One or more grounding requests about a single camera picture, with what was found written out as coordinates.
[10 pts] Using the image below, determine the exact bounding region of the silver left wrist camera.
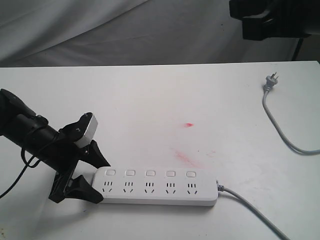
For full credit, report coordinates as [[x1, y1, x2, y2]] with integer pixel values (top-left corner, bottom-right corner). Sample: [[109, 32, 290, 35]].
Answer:
[[74, 112, 98, 149]]

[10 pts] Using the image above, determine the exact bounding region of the grey power cord with plug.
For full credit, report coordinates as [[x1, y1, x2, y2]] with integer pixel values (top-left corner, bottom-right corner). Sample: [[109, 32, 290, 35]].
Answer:
[[216, 71, 320, 240]]

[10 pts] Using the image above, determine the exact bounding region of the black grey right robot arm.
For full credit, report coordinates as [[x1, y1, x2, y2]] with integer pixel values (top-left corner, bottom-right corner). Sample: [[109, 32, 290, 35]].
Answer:
[[229, 0, 320, 41]]

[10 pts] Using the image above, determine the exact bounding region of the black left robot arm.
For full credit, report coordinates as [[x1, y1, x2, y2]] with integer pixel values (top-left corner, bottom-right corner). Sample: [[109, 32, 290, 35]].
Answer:
[[0, 89, 110, 204]]

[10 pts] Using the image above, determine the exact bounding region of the grey backdrop cloth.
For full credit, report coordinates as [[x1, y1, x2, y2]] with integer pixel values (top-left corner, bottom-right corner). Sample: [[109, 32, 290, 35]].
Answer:
[[0, 0, 320, 68]]

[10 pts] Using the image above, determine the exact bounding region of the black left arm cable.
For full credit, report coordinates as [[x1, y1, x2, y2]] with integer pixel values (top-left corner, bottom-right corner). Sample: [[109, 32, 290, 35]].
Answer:
[[0, 117, 58, 199]]

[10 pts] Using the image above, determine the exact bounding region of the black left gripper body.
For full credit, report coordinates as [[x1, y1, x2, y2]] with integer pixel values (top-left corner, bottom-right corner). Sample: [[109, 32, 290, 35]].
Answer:
[[48, 116, 88, 203]]

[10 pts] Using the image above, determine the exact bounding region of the white five-outlet power strip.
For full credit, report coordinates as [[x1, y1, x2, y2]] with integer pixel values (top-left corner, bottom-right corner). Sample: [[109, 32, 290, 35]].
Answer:
[[92, 167, 219, 207]]

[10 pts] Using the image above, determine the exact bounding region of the black tripod stand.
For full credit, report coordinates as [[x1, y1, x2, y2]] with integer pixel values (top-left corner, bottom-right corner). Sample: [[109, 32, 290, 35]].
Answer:
[[291, 38, 304, 61]]

